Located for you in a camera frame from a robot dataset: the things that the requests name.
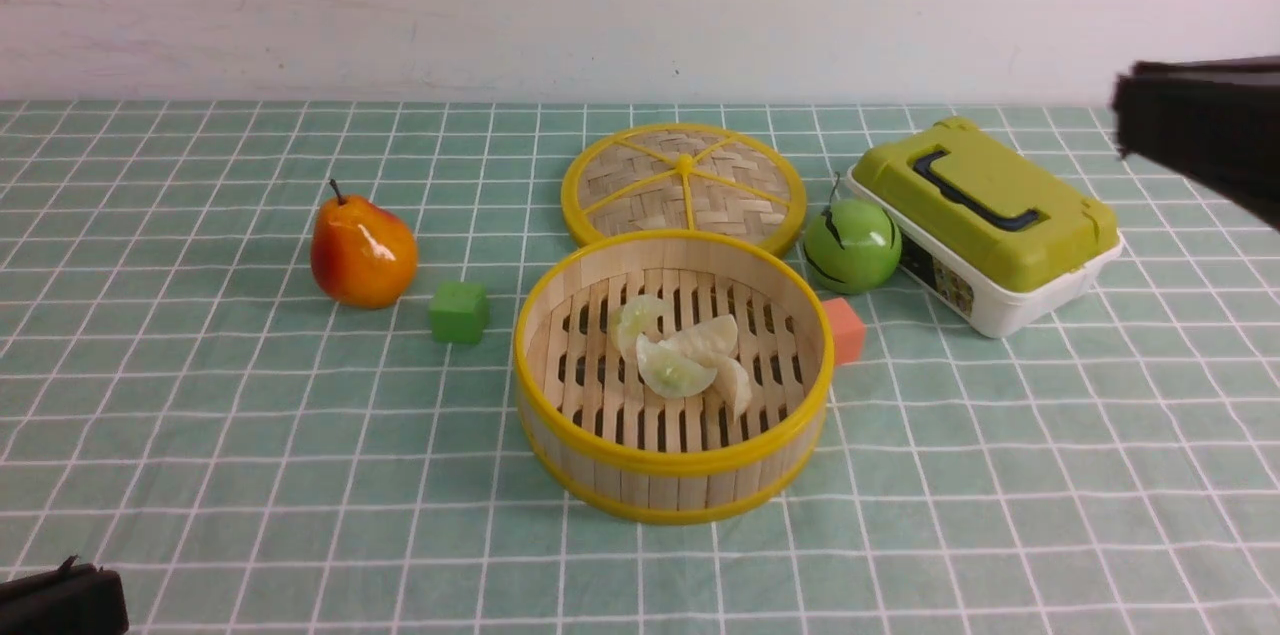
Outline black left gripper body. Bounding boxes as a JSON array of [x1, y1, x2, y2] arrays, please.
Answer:
[[1, 557, 131, 634]]

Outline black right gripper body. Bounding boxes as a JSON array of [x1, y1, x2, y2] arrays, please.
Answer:
[[1112, 55, 1279, 229]]

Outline pale dumpling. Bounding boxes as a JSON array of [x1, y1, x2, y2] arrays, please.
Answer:
[[660, 315, 739, 367], [712, 355, 754, 421], [609, 294, 675, 362]]

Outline greenish dumpling front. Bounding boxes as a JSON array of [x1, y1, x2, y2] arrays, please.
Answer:
[[635, 334, 718, 399]]

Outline woven bamboo steamer lid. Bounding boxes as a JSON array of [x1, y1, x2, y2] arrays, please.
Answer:
[[559, 123, 808, 256]]

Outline bamboo steamer tray yellow rim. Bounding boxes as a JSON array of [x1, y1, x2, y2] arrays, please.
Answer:
[[512, 230, 836, 525]]

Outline green checkered tablecloth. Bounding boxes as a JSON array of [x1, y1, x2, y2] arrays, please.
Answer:
[[1, 99, 1279, 634]]

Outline green lidded white box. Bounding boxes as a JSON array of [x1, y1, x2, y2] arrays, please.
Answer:
[[845, 117, 1124, 339]]

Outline green apple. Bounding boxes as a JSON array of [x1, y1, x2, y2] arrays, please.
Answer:
[[801, 175, 902, 296]]

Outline orange cube block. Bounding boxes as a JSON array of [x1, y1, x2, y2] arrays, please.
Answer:
[[822, 297, 867, 367]]

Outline red orange pear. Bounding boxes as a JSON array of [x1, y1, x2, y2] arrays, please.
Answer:
[[310, 178, 419, 310]]

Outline green cube block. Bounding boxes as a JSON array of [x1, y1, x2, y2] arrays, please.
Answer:
[[429, 280, 490, 344]]

